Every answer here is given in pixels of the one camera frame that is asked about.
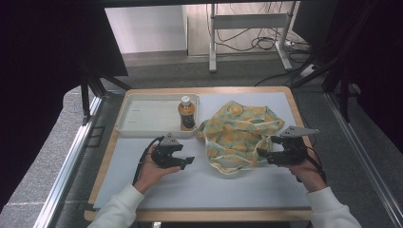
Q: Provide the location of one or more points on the white metal desk frame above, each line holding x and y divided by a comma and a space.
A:
247, 20

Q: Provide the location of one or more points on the white power strip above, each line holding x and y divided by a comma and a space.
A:
308, 70

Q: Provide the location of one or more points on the person's right hand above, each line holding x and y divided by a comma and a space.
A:
309, 175

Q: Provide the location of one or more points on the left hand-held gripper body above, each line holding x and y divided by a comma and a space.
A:
164, 155

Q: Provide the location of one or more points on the white plastic tray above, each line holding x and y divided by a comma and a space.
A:
149, 117

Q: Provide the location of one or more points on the black metal stand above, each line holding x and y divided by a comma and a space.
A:
343, 91
90, 88

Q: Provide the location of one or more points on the aluminium rail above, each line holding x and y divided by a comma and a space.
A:
63, 171
367, 164

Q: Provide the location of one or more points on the person's left hand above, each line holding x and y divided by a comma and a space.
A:
150, 175

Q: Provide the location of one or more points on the orange drink bottle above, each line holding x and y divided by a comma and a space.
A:
187, 115

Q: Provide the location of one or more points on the pale blue table mat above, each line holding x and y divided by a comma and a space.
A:
202, 186

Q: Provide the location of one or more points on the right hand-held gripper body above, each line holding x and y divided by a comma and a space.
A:
293, 152

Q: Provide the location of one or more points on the black curtain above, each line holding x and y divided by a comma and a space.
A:
374, 63
47, 63

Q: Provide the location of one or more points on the lemon print cloth bag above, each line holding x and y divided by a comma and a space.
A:
237, 133

